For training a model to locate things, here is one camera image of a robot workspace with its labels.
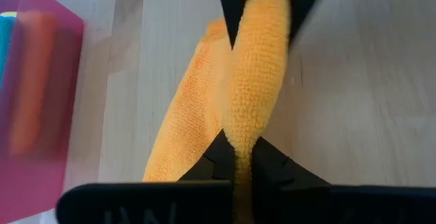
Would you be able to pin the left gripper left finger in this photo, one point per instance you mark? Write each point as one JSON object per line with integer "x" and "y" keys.
{"x": 143, "y": 205}

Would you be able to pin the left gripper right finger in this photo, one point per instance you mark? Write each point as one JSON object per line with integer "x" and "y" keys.
{"x": 323, "y": 205}

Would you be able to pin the orange microfiber towel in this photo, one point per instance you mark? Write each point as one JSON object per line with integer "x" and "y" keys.
{"x": 252, "y": 81}

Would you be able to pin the red plastic bin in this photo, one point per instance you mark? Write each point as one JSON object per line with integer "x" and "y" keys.
{"x": 51, "y": 115}

